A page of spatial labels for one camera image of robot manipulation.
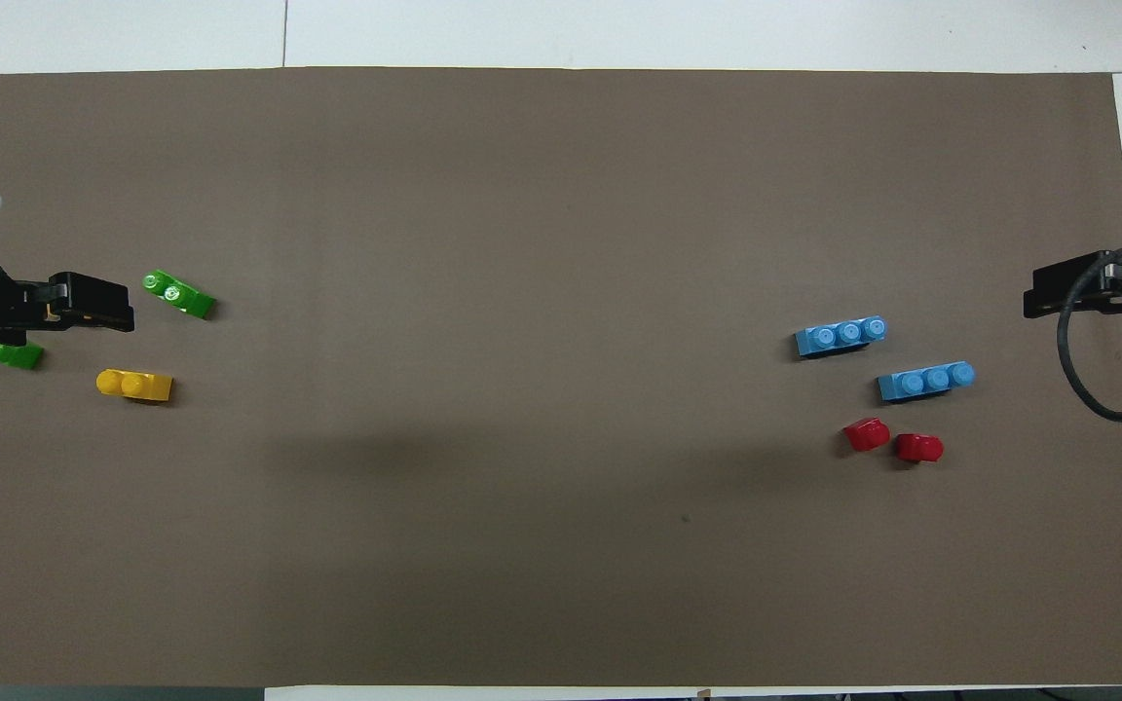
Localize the blue toy brick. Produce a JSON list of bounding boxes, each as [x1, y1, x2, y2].
[[794, 314, 888, 360], [877, 360, 977, 403]]

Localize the yellow toy brick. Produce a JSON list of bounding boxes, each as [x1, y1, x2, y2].
[[95, 368, 174, 403]]

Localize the brown table mat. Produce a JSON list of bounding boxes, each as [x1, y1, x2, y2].
[[0, 66, 1122, 688]]

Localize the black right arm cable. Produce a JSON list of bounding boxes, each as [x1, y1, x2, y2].
[[1057, 235, 1122, 424]]

